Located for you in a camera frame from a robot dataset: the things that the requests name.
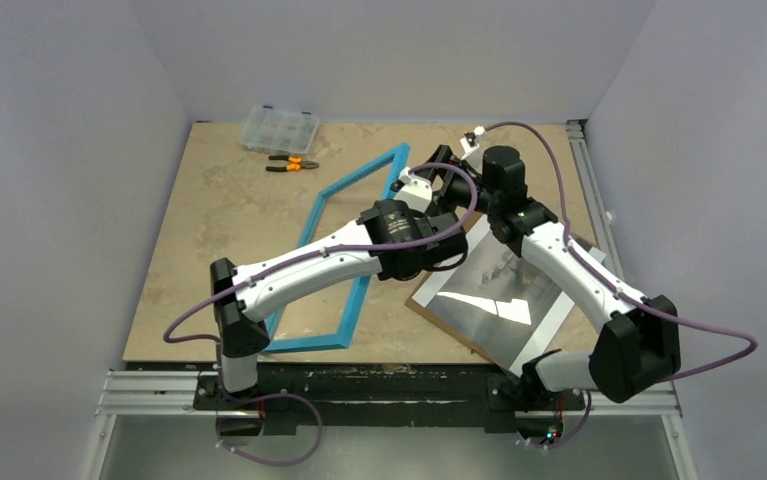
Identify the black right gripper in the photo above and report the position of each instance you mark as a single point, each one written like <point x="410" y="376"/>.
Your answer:
<point x="443" y="159"/>

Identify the blue wooden picture frame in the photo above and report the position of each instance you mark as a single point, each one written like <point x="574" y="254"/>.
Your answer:
<point x="323" y="272"/>

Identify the grey landscape photo print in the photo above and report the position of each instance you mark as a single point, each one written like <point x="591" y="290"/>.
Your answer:
<point x="502" y="298"/>

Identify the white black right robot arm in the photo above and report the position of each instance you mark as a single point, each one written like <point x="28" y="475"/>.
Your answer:
<point x="636" y="346"/>

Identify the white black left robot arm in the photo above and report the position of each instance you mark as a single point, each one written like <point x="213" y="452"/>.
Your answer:
<point x="389" y="240"/>

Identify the brown cardboard backing board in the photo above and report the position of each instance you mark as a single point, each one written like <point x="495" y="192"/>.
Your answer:
<point x="442" y="311"/>

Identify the orange black pliers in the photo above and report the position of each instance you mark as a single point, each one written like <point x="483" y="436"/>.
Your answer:
<point x="290" y="164"/>

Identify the clear plastic organizer box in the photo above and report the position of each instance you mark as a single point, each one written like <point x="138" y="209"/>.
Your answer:
<point x="270" y="130"/>

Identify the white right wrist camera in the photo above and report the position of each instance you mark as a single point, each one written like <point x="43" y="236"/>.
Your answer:
<point x="470" y="143"/>

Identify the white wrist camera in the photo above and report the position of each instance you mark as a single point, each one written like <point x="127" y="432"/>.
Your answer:
<point x="470" y="143"/>
<point x="415" y="191"/>

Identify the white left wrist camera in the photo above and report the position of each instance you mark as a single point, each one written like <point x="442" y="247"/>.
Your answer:
<point x="415" y="191"/>

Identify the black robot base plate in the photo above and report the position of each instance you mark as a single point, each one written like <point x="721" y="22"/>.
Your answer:
<point x="291" y="395"/>

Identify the aluminium front rail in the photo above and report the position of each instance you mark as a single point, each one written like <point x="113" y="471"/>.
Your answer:
<point x="177" y="393"/>

